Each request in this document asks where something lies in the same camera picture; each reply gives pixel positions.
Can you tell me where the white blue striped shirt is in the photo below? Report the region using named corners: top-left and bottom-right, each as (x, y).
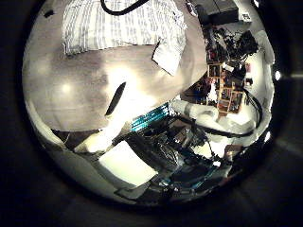
top-left (61, 0), bottom-right (187, 78)

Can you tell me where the wooden cubby shelf with items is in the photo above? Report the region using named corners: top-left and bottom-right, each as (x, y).
top-left (205, 60), bottom-right (247, 116)

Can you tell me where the grey storage box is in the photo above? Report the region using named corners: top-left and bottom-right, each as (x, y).
top-left (195, 0), bottom-right (241, 27)

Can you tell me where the small white labelled box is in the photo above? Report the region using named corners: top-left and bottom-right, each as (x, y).
top-left (239, 11), bottom-right (254, 24)

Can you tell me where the black cable along robot arm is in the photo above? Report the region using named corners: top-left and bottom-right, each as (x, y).
top-left (171, 88), bottom-right (264, 139)

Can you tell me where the thick black looped cable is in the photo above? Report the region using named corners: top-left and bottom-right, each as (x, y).
top-left (99, 0), bottom-right (150, 17)

